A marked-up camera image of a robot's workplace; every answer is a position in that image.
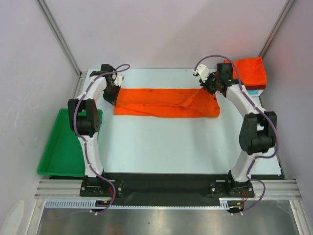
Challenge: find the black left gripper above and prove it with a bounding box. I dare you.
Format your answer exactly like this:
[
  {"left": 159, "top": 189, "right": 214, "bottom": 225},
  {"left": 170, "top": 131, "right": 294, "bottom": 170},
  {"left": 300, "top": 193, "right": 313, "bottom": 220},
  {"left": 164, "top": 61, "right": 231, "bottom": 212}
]
[{"left": 102, "top": 82, "right": 120, "bottom": 105}]

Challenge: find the orange t shirt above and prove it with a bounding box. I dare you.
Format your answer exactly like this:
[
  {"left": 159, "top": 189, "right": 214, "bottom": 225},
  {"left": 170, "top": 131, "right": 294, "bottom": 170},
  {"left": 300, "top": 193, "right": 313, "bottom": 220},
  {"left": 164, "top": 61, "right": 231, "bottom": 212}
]
[
  {"left": 113, "top": 88, "right": 220, "bottom": 118},
  {"left": 234, "top": 57, "right": 267, "bottom": 86}
]

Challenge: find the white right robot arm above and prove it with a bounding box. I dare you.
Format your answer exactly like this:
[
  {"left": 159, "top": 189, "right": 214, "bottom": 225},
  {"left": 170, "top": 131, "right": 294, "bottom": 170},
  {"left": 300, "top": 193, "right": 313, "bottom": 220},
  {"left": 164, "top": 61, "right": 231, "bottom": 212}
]
[{"left": 194, "top": 63, "right": 277, "bottom": 196}]

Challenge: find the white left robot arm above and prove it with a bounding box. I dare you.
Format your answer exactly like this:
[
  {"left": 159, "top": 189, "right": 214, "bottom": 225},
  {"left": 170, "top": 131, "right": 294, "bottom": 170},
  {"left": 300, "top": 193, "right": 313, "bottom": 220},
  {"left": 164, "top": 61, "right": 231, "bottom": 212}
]
[{"left": 67, "top": 64, "right": 123, "bottom": 178}]

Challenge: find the folded dark red t shirt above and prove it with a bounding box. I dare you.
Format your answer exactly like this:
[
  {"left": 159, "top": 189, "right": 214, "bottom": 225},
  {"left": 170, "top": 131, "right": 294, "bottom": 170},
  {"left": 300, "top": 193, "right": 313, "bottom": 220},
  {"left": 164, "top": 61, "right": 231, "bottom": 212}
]
[{"left": 245, "top": 85, "right": 266, "bottom": 90}]

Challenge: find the folded light blue t shirt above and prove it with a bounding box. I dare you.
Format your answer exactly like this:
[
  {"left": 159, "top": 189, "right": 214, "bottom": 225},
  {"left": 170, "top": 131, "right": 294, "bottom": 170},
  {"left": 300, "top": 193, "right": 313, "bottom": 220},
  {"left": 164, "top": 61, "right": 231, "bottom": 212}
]
[{"left": 247, "top": 89, "right": 264, "bottom": 97}]

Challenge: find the folded orange t shirt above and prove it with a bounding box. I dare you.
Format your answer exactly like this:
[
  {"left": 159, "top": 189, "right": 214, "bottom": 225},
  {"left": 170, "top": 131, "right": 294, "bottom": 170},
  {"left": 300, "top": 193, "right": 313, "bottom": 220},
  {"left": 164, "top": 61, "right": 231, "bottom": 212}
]
[{"left": 234, "top": 57, "right": 267, "bottom": 86}]

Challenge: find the green plastic tray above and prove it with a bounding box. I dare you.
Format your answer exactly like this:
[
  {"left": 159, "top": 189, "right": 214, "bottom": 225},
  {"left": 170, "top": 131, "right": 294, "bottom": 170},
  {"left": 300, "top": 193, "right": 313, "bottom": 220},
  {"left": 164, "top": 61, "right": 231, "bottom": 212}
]
[{"left": 37, "top": 108, "right": 103, "bottom": 178}]

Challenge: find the black table edge mat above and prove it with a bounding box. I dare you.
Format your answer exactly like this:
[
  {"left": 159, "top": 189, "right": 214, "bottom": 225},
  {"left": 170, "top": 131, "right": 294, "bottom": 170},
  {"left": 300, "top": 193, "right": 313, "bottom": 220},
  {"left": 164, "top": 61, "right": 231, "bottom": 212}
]
[{"left": 48, "top": 172, "right": 286, "bottom": 207}]

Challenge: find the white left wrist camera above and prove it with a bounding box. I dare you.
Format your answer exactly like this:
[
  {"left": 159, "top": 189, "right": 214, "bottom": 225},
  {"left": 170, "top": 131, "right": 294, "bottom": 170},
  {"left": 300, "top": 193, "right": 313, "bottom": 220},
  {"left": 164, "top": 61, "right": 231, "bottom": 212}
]
[{"left": 113, "top": 74, "right": 125, "bottom": 87}]

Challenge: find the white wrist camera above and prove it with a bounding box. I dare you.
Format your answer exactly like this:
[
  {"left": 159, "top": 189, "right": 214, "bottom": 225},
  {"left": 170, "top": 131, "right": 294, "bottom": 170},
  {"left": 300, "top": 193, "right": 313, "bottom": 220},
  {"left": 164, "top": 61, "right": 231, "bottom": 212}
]
[
  {"left": 113, "top": 74, "right": 125, "bottom": 87},
  {"left": 193, "top": 64, "right": 210, "bottom": 83}
]

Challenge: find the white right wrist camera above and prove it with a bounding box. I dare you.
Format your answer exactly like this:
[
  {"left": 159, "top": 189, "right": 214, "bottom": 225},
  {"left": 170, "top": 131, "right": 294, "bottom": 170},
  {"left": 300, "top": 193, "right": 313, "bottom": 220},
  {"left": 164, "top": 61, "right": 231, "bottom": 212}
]
[{"left": 193, "top": 64, "right": 210, "bottom": 83}]

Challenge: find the right aluminium corner post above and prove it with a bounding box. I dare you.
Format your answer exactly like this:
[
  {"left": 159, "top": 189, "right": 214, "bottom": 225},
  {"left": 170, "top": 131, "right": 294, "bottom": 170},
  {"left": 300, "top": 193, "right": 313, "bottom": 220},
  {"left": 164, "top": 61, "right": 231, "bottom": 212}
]
[{"left": 259, "top": 0, "right": 297, "bottom": 58}]

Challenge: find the aluminium corner post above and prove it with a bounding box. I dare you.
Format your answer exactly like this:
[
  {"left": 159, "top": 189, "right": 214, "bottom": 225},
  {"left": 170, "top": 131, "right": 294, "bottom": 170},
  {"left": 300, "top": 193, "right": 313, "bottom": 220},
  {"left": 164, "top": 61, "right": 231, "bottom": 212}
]
[
  {"left": 35, "top": 0, "right": 82, "bottom": 76},
  {"left": 259, "top": 0, "right": 297, "bottom": 58}
]

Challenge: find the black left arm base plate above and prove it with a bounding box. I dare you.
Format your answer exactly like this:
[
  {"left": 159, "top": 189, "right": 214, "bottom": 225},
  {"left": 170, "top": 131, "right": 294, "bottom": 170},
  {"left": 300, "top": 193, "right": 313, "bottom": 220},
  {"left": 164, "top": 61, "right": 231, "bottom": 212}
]
[{"left": 79, "top": 173, "right": 125, "bottom": 198}]

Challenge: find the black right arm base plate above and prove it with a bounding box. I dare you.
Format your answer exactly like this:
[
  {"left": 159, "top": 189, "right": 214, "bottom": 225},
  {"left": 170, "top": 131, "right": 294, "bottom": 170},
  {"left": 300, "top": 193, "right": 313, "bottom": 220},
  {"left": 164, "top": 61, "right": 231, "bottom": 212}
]
[{"left": 209, "top": 177, "right": 255, "bottom": 198}]

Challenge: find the left aluminium corner post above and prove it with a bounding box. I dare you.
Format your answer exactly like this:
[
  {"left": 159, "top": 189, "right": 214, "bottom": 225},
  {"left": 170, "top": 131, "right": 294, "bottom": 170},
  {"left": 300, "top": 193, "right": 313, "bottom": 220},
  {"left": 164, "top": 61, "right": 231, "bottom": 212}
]
[{"left": 35, "top": 0, "right": 82, "bottom": 76}]

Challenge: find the aluminium front rail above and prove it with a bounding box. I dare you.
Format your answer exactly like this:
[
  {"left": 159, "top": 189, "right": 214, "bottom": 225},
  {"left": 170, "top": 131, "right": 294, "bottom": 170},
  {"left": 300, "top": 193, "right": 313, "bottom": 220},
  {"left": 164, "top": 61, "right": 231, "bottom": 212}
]
[{"left": 35, "top": 179, "right": 302, "bottom": 200}]

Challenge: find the grey slotted cable duct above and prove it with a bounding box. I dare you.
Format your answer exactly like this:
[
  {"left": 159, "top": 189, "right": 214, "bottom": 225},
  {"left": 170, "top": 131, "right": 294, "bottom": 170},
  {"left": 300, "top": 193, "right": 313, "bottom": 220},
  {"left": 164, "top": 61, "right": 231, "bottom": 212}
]
[{"left": 45, "top": 199, "right": 230, "bottom": 210}]

